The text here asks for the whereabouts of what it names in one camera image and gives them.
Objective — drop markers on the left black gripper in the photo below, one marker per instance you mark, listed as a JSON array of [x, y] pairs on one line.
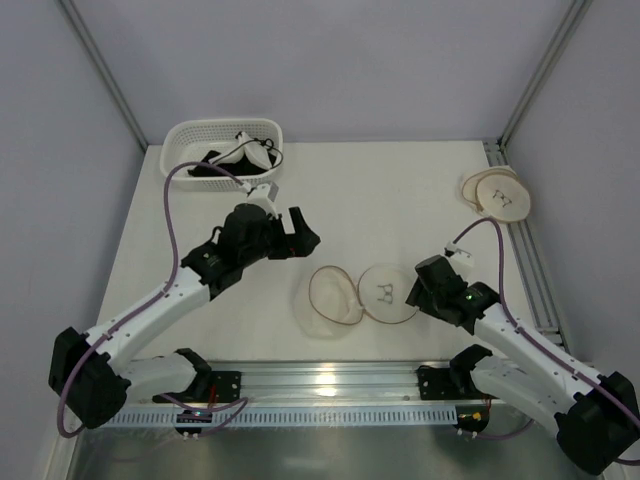
[[285, 236]]

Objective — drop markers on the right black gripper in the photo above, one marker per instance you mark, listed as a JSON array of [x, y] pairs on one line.
[[417, 293]]

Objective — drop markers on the white mesh laundry bag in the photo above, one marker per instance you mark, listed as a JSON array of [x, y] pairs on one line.
[[329, 302]]

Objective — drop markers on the white bra with black straps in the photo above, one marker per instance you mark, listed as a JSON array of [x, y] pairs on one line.
[[261, 153]]

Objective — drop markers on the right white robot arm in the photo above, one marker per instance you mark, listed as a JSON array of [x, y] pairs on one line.
[[593, 417]]

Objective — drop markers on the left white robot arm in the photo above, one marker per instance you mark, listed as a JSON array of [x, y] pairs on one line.
[[95, 373]]

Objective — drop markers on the right controller board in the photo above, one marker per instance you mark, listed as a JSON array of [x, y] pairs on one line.
[[471, 422]]

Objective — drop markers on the controller board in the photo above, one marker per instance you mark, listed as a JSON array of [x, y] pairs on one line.
[[471, 422], [192, 421]]

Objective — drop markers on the white plastic basket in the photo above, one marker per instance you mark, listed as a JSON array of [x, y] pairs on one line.
[[191, 141]]

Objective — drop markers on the left controller board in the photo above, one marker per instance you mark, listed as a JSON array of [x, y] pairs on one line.
[[192, 421]]

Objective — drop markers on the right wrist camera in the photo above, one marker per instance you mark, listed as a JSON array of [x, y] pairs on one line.
[[459, 257]]

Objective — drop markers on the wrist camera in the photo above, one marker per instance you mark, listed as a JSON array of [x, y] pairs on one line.
[[264, 196], [459, 257]]

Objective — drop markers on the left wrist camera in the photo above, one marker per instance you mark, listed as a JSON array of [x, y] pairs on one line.
[[264, 196]]

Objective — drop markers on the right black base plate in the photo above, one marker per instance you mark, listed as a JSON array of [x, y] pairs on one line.
[[445, 383]]

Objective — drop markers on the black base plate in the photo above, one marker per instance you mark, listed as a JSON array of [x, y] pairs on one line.
[[445, 383], [225, 387]]

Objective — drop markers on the right aluminium side rail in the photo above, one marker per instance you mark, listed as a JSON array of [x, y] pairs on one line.
[[545, 309]]

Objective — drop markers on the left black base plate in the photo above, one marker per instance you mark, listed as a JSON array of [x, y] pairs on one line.
[[225, 387]]

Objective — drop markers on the slotted grey cable duct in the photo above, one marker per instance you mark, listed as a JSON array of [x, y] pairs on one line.
[[297, 416]]

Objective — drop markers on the right aluminium frame post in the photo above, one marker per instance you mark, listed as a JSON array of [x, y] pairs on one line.
[[553, 52]]

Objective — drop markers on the aluminium frame post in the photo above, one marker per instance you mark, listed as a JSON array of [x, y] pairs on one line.
[[553, 52], [81, 31]]

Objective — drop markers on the left aluminium frame post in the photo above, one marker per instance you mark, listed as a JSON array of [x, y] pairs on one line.
[[81, 31]]

